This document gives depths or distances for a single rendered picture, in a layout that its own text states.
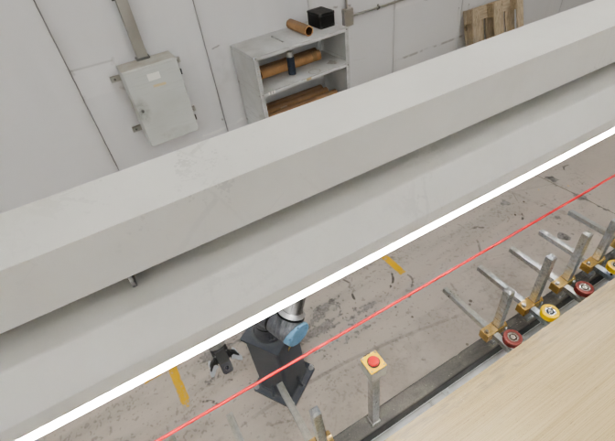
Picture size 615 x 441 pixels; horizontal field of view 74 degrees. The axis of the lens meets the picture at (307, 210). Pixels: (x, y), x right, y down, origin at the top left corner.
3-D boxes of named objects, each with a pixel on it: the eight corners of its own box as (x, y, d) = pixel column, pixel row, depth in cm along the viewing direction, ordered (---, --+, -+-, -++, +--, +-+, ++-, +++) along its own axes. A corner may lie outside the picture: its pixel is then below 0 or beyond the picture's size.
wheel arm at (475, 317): (441, 293, 220) (442, 287, 217) (446, 290, 221) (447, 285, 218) (508, 355, 190) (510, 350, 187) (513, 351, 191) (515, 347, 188)
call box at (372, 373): (361, 369, 156) (360, 359, 150) (375, 360, 158) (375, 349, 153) (371, 384, 151) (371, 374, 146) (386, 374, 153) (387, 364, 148)
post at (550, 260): (521, 317, 215) (545, 254, 184) (525, 313, 216) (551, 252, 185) (526, 321, 213) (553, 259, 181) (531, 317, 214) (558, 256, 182)
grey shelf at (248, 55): (263, 191, 437) (229, 45, 336) (330, 159, 468) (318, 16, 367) (283, 212, 406) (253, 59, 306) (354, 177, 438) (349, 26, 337)
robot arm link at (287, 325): (283, 327, 228) (314, 202, 206) (306, 343, 218) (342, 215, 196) (264, 336, 216) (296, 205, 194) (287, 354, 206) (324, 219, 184)
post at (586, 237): (553, 294, 223) (582, 231, 191) (557, 291, 224) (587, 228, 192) (559, 298, 220) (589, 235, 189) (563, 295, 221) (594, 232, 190)
